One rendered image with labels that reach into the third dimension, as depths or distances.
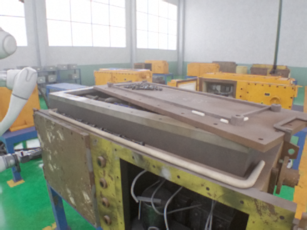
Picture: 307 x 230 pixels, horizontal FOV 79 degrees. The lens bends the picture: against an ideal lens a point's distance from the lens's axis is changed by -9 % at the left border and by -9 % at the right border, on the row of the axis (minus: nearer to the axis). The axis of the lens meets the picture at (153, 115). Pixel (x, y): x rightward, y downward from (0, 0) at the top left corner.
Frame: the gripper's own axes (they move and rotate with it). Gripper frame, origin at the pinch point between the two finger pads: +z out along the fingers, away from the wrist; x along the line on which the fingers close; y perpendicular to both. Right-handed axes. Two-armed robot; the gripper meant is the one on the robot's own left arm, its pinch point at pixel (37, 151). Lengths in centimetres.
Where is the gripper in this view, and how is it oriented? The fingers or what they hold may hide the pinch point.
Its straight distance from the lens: 159.9
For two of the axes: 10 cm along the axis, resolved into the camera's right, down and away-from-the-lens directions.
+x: -7.7, -0.9, 6.4
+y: -0.7, -9.7, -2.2
